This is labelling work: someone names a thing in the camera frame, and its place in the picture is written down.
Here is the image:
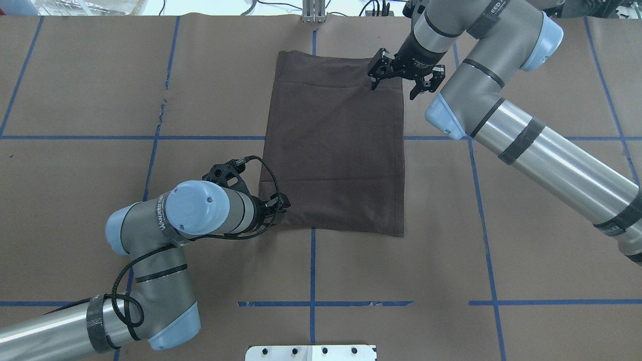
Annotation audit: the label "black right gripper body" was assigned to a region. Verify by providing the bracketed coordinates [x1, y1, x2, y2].
[392, 35, 444, 80]

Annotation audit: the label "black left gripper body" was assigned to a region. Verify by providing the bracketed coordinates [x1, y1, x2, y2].
[202, 158, 269, 229]

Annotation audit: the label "dark brown t-shirt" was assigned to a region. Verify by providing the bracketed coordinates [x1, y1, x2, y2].
[263, 51, 404, 236]

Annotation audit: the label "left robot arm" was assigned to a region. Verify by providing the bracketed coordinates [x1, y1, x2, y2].
[2, 155, 290, 360]

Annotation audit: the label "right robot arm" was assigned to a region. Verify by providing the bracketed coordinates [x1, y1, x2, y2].
[367, 1, 640, 265]

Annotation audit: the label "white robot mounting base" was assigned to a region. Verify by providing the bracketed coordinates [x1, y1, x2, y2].
[245, 344, 378, 360]

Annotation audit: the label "black power strip cables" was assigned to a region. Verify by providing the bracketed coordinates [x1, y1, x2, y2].
[359, 0, 409, 18]

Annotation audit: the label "aluminium frame post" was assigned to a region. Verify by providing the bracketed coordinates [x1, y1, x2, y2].
[302, 0, 328, 24]

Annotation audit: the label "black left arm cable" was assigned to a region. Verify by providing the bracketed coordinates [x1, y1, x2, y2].
[110, 155, 281, 341]

